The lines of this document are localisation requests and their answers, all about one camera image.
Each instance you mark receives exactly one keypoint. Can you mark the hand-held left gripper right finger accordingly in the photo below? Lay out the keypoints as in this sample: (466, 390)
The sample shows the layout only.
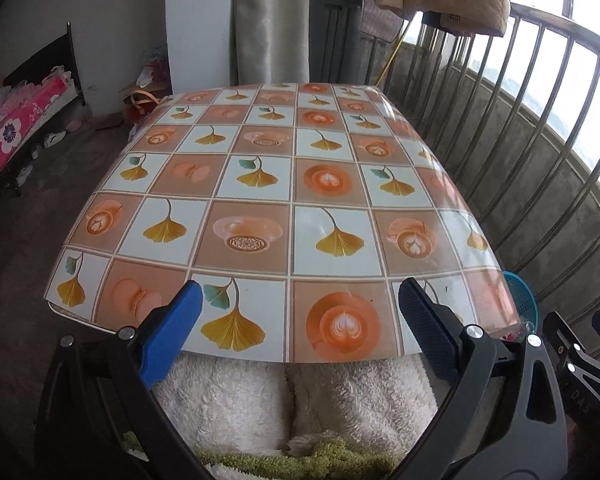
(427, 330)

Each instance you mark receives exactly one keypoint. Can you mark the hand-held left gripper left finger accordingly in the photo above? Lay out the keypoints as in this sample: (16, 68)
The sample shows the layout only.
(172, 332)

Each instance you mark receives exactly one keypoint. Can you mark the blue plastic wastebasket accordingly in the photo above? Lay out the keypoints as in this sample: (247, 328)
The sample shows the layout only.
(522, 290)

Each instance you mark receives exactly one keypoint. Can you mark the patterned tablecloth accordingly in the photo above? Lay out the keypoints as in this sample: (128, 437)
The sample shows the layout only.
(260, 170)

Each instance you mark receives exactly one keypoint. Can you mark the row of shoes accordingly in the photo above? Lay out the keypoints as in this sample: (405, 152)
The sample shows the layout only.
(55, 137)

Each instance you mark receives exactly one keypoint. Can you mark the pink red plastic bag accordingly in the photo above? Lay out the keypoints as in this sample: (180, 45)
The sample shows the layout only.
(10, 130)

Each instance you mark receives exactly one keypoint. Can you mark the red floral plastic bag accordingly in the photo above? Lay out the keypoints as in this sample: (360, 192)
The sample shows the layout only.
(155, 67)

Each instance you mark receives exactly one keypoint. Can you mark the dark grey folding panel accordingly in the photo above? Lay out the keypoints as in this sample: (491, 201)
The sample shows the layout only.
(335, 40)

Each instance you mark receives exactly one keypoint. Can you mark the metal balcony railing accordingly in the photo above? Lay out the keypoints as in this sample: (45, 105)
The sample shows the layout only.
(555, 24)

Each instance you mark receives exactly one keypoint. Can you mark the dark hanging garment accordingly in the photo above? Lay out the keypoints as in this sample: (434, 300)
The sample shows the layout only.
(440, 21)

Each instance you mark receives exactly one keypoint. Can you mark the grey curtain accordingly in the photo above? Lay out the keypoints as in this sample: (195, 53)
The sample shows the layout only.
(270, 20)

